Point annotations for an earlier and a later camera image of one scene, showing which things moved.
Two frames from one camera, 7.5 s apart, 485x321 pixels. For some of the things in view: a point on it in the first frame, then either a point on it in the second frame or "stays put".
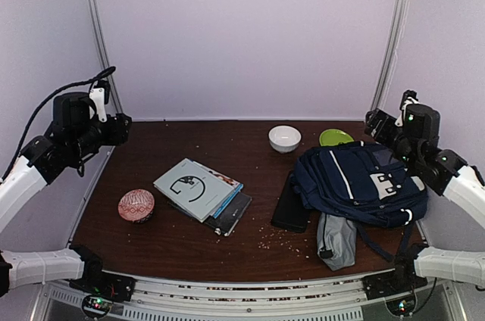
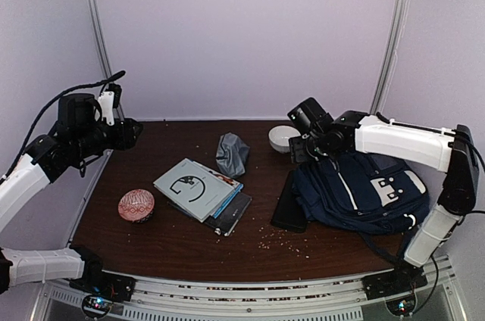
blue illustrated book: (236, 185) stays put
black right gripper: (378, 115) → (297, 154)
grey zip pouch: (336, 241) → (232, 155)
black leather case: (291, 213) stays put
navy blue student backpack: (364, 184) stays put
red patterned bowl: (136, 206) stays put
